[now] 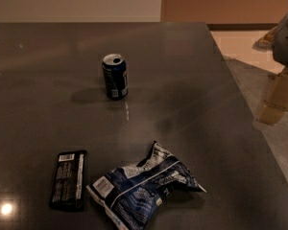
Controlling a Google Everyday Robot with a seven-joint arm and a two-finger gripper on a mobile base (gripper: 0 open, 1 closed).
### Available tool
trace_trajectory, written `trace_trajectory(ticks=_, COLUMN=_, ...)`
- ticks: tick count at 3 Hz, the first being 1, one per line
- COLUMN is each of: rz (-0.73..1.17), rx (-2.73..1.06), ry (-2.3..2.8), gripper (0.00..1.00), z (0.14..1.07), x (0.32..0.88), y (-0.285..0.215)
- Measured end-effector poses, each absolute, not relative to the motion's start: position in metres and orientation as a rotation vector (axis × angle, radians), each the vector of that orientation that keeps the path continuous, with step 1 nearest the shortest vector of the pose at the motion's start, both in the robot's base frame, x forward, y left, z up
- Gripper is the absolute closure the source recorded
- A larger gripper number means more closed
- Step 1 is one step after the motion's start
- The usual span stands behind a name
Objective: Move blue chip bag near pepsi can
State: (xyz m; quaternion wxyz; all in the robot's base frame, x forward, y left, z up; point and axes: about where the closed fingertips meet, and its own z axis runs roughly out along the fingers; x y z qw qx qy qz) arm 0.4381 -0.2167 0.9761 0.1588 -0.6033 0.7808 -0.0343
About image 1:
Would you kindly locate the blue pepsi can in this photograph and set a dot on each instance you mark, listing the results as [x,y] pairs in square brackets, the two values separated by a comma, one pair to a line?
[115,76]

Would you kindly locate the black snack bar wrapper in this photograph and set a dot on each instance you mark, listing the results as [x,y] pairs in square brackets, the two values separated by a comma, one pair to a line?
[68,184]

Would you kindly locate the blue chip bag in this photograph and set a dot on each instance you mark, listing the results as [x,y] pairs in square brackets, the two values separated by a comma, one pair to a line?
[131,194]

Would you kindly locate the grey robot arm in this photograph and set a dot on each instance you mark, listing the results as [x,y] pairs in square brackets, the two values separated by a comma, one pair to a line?
[280,46]

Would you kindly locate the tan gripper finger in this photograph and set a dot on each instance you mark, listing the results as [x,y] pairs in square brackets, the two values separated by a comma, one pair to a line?
[276,102]

